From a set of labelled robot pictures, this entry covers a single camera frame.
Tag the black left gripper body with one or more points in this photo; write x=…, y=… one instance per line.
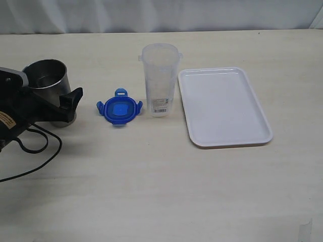
x=14, y=106

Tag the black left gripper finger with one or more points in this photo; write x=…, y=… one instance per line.
x=70, y=101

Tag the stainless steel cup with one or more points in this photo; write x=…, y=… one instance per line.
x=48, y=80

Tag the blue plastic lid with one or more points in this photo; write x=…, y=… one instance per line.
x=120, y=109

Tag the clear tall plastic container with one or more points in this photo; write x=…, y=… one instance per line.
x=160, y=64

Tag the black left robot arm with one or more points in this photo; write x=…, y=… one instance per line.
x=3, y=141

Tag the white backdrop curtain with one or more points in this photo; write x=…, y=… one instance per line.
x=56, y=17

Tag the white rectangular tray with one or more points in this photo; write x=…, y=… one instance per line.
x=221, y=109

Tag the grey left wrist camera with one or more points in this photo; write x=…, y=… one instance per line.
x=23, y=79

